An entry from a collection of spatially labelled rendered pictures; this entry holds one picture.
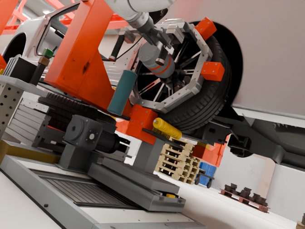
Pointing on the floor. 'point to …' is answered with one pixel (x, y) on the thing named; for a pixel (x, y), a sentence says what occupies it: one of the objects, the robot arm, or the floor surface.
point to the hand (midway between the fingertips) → (165, 47)
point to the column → (7, 103)
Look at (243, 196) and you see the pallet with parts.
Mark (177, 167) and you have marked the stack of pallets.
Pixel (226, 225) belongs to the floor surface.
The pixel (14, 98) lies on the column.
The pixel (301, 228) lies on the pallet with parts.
